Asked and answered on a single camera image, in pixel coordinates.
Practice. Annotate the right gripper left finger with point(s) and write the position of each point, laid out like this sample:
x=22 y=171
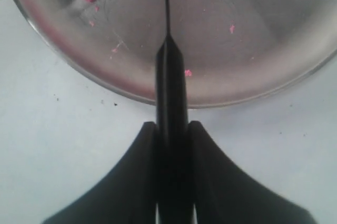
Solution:
x=126 y=194

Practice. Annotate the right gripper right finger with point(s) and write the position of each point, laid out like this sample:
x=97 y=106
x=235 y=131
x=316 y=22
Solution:
x=226 y=194

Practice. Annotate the black knife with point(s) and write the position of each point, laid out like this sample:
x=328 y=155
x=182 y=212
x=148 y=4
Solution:
x=175 y=198

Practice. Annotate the round steel plate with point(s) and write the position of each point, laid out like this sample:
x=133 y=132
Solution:
x=236 y=50

